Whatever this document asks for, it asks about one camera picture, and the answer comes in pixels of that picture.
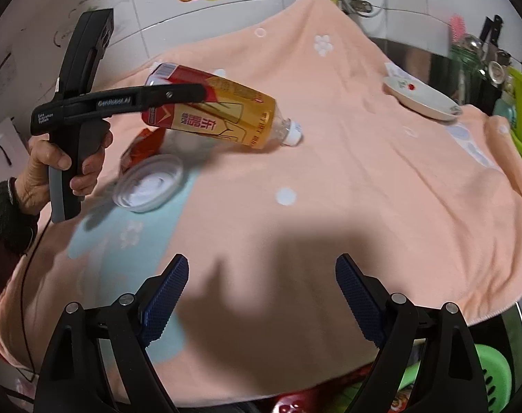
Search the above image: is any peach towel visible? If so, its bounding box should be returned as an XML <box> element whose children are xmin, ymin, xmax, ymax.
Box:
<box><xmin>0</xmin><ymin>0</ymin><xmax>522</xmax><ymax>401</ymax></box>

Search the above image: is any red paper cup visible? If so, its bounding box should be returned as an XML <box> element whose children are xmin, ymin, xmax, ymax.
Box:
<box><xmin>112</xmin><ymin>128</ymin><xmax>184</xmax><ymax>213</ymax></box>

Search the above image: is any black cable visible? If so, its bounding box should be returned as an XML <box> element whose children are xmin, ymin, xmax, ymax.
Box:
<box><xmin>13</xmin><ymin>224</ymin><xmax>40</xmax><ymax>396</ymax></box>

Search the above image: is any dark red object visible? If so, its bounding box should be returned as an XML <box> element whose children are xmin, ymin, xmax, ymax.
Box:
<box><xmin>272</xmin><ymin>389</ymin><xmax>314</xmax><ymax>413</ymax></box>

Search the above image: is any stainless steel basin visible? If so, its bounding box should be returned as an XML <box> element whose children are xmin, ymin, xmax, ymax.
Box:
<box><xmin>368</xmin><ymin>36</ymin><xmax>464</xmax><ymax>106</ymax></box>

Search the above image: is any green utensil holder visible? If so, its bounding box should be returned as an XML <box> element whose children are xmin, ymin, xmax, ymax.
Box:
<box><xmin>449</xmin><ymin>43</ymin><xmax>482</xmax><ymax>95</ymax></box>

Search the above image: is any white floral plate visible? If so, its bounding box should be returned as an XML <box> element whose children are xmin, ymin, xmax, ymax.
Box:
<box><xmin>382</xmin><ymin>75</ymin><xmax>463</xmax><ymax>121</ymax></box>

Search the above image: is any green plastic basket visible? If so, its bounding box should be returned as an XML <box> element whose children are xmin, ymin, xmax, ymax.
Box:
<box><xmin>330</xmin><ymin>344</ymin><xmax>513</xmax><ymax>413</ymax></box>

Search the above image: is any metal water valve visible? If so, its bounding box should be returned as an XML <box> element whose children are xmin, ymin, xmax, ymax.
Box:
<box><xmin>341</xmin><ymin>0</ymin><xmax>374</xmax><ymax>18</ymax></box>

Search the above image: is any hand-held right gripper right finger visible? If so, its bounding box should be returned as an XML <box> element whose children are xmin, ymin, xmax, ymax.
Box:
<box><xmin>335</xmin><ymin>253</ymin><xmax>492</xmax><ymax>413</ymax></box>

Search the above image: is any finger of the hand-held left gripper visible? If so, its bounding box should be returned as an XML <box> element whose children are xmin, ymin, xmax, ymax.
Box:
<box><xmin>134</xmin><ymin>83</ymin><xmax>210</xmax><ymax>113</ymax></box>

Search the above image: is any metal spoon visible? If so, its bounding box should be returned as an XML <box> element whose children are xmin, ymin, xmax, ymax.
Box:
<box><xmin>487</xmin><ymin>60</ymin><xmax>507</xmax><ymax>85</ymax></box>
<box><xmin>461</xmin><ymin>34</ymin><xmax>486</xmax><ymax>53</ymax></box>

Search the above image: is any red yellow drink bottle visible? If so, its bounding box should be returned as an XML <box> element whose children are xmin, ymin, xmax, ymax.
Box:
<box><xmin>141</xmin><ymin>62</ymin><xmax>305</xmax><ymax>150</ymax></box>

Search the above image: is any person's left hand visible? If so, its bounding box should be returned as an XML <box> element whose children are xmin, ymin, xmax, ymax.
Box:
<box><xmin>11</xmin><ymin>128</ymin><xmax>114</xmax><ymax>216</ymax></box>

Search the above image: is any person's left forearm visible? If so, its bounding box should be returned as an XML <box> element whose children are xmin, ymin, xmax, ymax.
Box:
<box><xmin>0</xmin><ymin>178</ymin><xmax>40</xmax><ymax>255</ymax></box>

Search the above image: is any pink brush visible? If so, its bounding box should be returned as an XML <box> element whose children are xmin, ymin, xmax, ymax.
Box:
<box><xmin>449</xmin><ymin>14</ymin><xmax>468</xmax><ymax>44</ymax></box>

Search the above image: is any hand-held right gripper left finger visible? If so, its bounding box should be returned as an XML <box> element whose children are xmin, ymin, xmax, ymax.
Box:
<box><xmin>33</xmin><ymin>254</ymin><xmax>189</xmax><ymax>413</ymax></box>

